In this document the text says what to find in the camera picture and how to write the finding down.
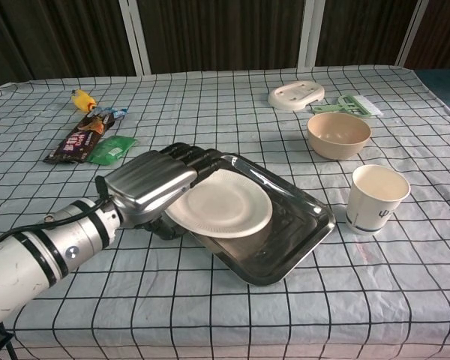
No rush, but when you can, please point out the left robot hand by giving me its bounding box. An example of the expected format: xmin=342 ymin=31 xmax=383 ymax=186
xmin=94 ymin=142 xmax=228 ymax=242

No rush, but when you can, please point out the white paper plate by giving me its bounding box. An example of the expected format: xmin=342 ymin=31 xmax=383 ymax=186
xmin=164 ymin=168 xmax=274 ymax=239

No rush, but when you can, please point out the beige plastic bowl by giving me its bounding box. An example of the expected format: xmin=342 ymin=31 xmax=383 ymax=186
xmin=307 ymin=112 xmax=372 ymax=161

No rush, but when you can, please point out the white paper cup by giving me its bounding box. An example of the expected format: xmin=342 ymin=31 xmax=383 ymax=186
xmin=345 ymin=164 xmax=412 ymax=236

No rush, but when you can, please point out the stainless steel tray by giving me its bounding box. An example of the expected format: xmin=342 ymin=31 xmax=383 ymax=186
xmin=185 ymin=153 xmax=337 ymax=288

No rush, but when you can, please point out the green snack packet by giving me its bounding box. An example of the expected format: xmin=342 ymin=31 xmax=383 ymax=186
xmin=86 ymin=135 xmax=138 ymax=166

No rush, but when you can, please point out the brown snack packet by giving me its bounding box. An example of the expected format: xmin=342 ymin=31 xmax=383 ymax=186
xmin=43 ymin=114 xmax=116 ymax=165

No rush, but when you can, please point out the blue white candy wrapper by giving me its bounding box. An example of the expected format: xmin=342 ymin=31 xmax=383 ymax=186
xmin=89 ymin=106 xmax=129 ymax=121

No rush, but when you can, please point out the yellow snack packet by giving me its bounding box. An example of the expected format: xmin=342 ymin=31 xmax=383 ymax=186
xmin=70 ymin=88 xmax=98 ymax=113

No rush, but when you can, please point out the checked light blue tablecloth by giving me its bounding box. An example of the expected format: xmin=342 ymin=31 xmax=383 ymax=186
xmin=0 ymin=64 xmax=450 ymax=360

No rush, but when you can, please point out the white oval soap dish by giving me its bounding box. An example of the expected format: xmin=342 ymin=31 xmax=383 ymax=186
xmin=267 ymin=79 xmax=326 ymax=113

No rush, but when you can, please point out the green scrubbing brush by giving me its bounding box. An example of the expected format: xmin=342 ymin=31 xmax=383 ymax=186
xmin=310 ymin=94 xmax=383 ymax=119

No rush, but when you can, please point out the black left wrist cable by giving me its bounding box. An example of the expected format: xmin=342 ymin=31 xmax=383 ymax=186
xmin=0 ymin=176 xmax=113 ymax=247

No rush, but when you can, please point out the white partition post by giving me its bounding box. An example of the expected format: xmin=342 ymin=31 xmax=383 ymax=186
xmin=297 ymin=0 xmax=326 ymax=69
xmin=395 ymin=0 xmax=431 ymax=68
xmin=118 ymin=0 xmax=152 ymax=75

